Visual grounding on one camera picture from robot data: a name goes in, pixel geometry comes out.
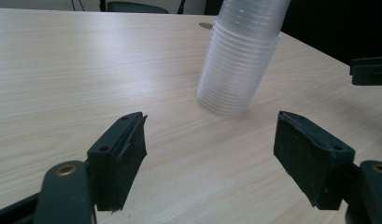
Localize stack of clear plastic cups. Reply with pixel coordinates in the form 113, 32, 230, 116
196, 0, 291, 117

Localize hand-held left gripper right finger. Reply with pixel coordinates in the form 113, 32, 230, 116
273, 110, 357, 211

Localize black wall outlet cable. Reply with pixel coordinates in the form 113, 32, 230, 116
70, 0, 87, 12

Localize black folding chair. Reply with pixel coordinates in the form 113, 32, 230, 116
99, 0, 187, 15

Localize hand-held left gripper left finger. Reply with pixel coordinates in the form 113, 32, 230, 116
87, 111, 149, 214

